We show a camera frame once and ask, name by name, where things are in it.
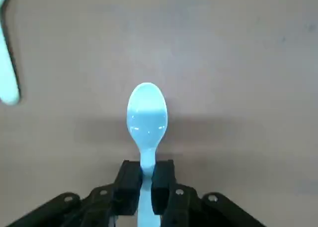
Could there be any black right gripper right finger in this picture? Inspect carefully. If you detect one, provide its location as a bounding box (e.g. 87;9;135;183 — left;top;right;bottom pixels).
150;159;268;227

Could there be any green plastic spoon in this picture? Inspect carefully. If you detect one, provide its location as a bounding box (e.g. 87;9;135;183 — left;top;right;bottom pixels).
0;0;21;106

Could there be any blue plastic spoon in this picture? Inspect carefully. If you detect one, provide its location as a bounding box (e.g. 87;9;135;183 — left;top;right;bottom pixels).
126;82;167;227

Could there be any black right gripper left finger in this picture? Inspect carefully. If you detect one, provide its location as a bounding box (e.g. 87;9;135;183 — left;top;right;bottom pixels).
6;159;144;227

